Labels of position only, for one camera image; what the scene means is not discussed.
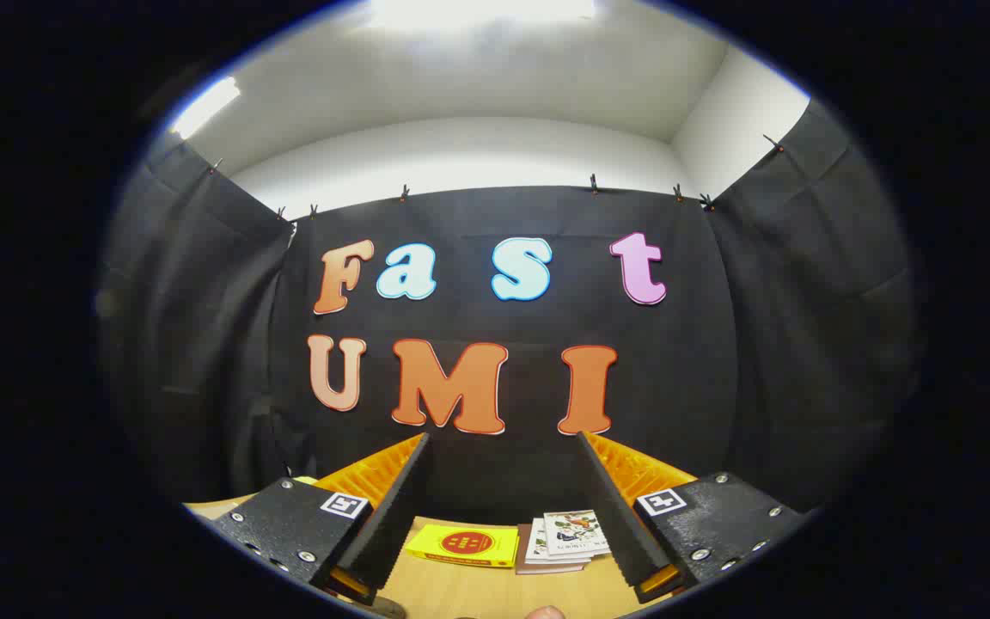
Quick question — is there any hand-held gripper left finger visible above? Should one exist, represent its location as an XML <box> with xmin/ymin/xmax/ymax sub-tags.
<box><xmin>211</xmin><ymin>432</ymin><xmax>431</xmax><ymax>607</ymax></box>

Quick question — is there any row of black cloth clips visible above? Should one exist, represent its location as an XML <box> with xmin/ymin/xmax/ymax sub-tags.
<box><xmin>207</xmin><ymin>133</ymin><xmax>786</xmax><ymax>221</ymax></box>

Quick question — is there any ceiling light panel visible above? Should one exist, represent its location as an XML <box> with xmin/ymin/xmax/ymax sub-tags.
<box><xmin>170</xmin><ymin>76</ymin><xmax>242</xmax><ymax>140</ymax></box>
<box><xmin>366</xmin><ymin>0</ymin><xmax>599</xmax><ymax>28</ymax></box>

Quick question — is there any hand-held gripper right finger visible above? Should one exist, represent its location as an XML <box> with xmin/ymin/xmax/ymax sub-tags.
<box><xmin>577</xmin><ymin>430</ymin><xmax>805</xmax><ymax>603</ymax></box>

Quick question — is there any yellow book with red circle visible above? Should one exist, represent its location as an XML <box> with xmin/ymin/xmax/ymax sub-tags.
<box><xmin>405</xmin><ymin>524</ymin><xmax>520</xmax><ymax>569</ymax></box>

